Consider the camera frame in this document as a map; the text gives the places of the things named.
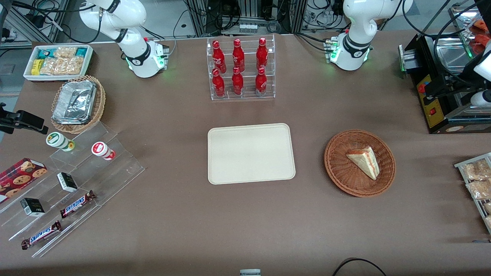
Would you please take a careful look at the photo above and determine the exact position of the triangular sandwich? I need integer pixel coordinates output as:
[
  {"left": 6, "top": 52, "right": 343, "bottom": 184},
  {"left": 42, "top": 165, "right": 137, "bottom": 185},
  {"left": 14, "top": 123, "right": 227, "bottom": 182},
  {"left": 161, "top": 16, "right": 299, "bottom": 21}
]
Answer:
[{"left": 346, "top": 146, "right": 381, "bottom": 181}]

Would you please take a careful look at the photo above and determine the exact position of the tray of packaged snacks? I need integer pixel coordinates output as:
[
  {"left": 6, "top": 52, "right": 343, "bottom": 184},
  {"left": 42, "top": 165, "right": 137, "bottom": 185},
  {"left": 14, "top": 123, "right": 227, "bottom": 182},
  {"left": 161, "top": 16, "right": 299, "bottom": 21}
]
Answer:
[{"left": 454, "top": 152, "right": 491, "bottom": 235}]

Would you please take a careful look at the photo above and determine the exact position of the round brown wicker basket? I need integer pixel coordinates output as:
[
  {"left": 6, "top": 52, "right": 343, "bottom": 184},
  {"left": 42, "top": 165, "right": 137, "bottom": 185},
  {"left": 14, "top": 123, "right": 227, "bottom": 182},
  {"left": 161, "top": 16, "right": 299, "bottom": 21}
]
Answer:
[{"left": 324, "top": 129, "right": 397, "bottom": 198}]

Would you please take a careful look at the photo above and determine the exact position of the beige plastic tray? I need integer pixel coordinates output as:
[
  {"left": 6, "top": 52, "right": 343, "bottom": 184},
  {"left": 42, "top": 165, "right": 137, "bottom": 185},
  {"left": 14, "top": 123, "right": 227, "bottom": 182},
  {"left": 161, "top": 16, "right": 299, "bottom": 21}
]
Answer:
[{"left": 208, "top": 123, "right": 297, "bottom": 185}]

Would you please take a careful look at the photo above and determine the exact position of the oval tan wicker basket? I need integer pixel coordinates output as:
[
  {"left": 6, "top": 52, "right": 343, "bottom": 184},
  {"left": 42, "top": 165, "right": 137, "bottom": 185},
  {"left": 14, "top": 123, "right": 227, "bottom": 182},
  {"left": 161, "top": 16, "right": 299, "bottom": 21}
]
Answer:
[{"left": 50, "top": 75, "right": 107, "bottom": 135}]

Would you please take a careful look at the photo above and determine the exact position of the black hot food display machine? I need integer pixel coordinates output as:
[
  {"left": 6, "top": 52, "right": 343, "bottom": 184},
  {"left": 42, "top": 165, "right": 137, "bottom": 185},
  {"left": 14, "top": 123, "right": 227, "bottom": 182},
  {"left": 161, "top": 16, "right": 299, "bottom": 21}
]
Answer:
[{"left": 398, "top": 3, "right": 491, "bottom": 135}]

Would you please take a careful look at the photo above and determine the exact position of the steel food pan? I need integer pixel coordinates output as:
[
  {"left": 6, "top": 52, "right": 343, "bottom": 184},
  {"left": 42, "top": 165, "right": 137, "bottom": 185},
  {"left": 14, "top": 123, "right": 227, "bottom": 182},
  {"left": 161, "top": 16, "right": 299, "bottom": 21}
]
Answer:
[{"left": 433, "top": 36, "right": 474, "bottom": 74}]

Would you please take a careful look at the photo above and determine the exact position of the clear bag of fried snacks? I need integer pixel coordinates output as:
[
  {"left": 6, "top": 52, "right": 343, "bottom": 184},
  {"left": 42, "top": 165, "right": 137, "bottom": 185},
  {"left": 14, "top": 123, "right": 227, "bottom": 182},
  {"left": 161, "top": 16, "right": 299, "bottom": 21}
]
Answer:
[
  {"left": 461, "top": 159, "right": 491, "bottom": 181},
  {"left": 465, "top": 179, "right": 491, "bottom": 200}
]

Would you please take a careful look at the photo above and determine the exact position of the red cola bottle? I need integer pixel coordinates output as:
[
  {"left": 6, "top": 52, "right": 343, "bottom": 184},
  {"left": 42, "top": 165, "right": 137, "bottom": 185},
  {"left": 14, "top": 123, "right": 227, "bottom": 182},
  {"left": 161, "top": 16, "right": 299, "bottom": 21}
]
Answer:
[
  {"left": 212, "top": 68, "right": 226, "bottom": 98},
  {"left": 255, "top": 67, "right": 268, "bottom": 97},
  {"left": 231, "top": 67, "right": 244, "bottom": 96},
  {"left": 212, "top": 40, "right": 227, "bottom": 74},
  {"left": 232, "top": 38, "right": 246, "bottom": 73},
  {"left": 256, "top": 37, "right": 269, "bottom": 70}
]

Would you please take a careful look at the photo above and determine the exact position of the clear acrylic bottle rack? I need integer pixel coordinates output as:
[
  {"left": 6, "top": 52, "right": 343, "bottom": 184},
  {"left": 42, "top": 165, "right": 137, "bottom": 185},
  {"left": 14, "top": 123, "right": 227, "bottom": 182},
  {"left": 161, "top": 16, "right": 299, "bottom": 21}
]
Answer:
[{"left": 206, "top": 34, "right": 276, "bottom": 101}]

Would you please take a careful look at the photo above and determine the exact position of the aluminium equipment rack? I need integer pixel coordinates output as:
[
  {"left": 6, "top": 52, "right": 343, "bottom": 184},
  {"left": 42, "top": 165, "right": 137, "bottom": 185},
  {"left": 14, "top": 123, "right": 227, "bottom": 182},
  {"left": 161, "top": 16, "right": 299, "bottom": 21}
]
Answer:
[{"left": 183, "top": 0, "right": 308, "bottom": 37}]

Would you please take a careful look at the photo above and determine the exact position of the clear acrylic step display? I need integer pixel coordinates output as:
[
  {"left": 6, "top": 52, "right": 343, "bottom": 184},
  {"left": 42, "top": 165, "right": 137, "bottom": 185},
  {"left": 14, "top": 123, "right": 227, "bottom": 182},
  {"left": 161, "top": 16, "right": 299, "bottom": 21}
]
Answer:
[{"left": 0, "top": 122, "right": 146, "bottom": 258}]

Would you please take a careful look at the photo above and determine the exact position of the red lid white cup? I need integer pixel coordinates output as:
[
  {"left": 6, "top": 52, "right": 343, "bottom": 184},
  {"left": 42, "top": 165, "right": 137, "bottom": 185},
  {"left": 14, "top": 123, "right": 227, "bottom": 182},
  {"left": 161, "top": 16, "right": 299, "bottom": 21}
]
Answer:
[{"left": 91, "top": 141, "right": 116, "bottom": 161}]

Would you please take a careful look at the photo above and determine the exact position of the aluminium foil container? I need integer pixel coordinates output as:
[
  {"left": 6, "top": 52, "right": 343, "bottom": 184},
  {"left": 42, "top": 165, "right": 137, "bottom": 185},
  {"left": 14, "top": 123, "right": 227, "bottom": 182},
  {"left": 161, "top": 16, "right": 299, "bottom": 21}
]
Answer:
[{"left": 52, "top": 80, "right": 97, "bottom": 125}]

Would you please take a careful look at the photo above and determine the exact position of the snickers chocolate bar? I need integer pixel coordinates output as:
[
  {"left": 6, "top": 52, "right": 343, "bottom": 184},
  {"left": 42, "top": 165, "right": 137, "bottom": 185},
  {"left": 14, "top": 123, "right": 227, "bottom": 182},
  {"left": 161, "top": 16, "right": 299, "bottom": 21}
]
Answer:
[
  {"left": 59, "top": 190, "right": 96, "bottom": 219},
  {"left": 21, "top": 220, "right": 63, "bottom": 250}
]

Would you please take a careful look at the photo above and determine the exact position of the clear bag of crackers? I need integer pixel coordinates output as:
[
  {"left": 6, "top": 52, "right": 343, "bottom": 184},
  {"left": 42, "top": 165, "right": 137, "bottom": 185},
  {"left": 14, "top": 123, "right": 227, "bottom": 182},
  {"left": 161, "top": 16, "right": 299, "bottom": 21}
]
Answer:
[{"left": 40, "top": 47, "right": 86, "bottom": 76}]

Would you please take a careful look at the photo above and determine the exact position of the small black white box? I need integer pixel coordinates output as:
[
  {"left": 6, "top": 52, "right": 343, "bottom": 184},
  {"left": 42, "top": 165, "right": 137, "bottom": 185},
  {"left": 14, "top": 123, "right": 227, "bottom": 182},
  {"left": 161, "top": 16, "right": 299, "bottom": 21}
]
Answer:
[
  {"left": 56, "top": 172, "right": 79, "bottom": 193},
  {"left": 20, "top": 197, "right": 46, "bottom": 217}
]

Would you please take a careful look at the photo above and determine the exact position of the green lid white cup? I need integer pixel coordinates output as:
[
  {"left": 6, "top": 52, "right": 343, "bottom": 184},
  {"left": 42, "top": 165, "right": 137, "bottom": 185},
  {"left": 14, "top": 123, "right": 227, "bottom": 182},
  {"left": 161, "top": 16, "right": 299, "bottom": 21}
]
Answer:
[{"left": 46, "top": 131, "right": 75, "bottom": 152}]

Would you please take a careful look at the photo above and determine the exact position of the white rectangular snack bin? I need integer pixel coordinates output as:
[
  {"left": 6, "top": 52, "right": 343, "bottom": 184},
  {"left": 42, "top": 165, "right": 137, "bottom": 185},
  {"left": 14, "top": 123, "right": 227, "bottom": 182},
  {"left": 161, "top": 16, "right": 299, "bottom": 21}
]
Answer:
[{"left": 23, "top": 44, "right": 94, "bottom": 83}]

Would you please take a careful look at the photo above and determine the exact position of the red cookie box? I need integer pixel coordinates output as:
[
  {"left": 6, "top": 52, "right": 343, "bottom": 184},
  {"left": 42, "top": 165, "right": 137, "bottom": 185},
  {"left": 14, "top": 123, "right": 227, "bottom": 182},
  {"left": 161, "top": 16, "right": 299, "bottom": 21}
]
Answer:
[{"left": 0, "top": 158, "right": 48, "bottom": 204}]

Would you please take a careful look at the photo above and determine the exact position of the black cable loop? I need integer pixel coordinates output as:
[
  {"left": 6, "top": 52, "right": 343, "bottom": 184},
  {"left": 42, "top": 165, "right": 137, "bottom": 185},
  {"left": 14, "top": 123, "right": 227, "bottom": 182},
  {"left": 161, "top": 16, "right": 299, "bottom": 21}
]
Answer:
[{"left": 332, "top": 258, "right": 388, "bottom": 276}]

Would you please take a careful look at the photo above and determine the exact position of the black camera clamp mount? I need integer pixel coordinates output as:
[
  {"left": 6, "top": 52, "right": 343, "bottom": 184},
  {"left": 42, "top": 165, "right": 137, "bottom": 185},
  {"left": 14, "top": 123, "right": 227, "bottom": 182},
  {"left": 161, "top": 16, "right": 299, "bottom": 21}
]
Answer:
[{"left": 0, "top": 102, "right": 49, "bottom": 135}]

